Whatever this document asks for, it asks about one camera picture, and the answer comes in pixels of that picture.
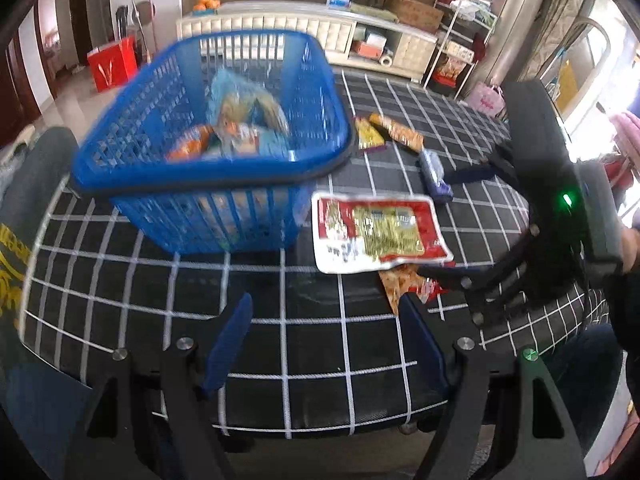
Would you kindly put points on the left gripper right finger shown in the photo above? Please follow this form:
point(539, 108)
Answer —
point(423, 345)

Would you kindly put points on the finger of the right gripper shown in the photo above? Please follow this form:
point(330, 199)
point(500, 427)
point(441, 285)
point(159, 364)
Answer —
point(470, 174)

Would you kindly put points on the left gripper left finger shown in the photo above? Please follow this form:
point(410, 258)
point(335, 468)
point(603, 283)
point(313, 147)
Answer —
point(230, 329)

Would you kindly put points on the purple wafer packet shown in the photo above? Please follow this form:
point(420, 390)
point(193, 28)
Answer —
point(433, 177)

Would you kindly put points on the red konjak snack pouch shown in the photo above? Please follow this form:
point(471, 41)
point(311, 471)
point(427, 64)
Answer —
point(405, 278)

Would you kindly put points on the large red white snack pack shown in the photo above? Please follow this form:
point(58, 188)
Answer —
point(356, 233)

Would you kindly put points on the orange blue snack packet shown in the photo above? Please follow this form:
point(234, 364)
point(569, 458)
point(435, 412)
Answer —
point(195, 142)

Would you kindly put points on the blue plastic basket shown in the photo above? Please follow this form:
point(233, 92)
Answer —
point(218, 204)

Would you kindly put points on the clear striped pastry packet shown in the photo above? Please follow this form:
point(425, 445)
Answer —
point(247, 118)

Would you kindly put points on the pink tote bag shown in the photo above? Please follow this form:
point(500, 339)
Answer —
point(486, 99)

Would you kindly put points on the orange noodle snack packet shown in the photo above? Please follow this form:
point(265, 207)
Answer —
point(398, 132)

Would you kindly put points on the black white grid tablecloth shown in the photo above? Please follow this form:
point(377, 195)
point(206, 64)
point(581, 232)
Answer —
point(325, 354)

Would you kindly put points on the small purple yellow packet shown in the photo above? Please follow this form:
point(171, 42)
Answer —
point(369, 138)

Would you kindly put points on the pink blanket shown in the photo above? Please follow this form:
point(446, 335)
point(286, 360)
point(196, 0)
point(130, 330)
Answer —
point(627, 136)

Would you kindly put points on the white tape roll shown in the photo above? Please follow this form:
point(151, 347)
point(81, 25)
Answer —
point(386, 60)

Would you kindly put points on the white TV cabinet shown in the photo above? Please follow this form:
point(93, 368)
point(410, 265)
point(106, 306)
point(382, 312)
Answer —
point(335, 30)

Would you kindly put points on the orange box in cabinet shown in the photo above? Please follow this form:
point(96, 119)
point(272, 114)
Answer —
point(365, 50)

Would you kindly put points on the white metal shelf rack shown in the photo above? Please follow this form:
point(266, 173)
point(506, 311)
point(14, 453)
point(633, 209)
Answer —
point(462, 42)

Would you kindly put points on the cardboard box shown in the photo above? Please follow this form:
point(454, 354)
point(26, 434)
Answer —
point(416, 14)

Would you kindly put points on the silver standing air conditioner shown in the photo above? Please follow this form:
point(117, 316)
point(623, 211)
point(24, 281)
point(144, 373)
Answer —
point(515, 18)

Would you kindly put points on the green folded cloth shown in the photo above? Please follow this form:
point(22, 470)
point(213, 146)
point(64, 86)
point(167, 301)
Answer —
point(380, 14)

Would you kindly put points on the dark green jacket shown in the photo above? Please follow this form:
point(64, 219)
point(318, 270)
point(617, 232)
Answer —
point(23, 205)

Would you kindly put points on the pile of oranges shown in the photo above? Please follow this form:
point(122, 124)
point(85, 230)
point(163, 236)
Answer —
point(206, 6)

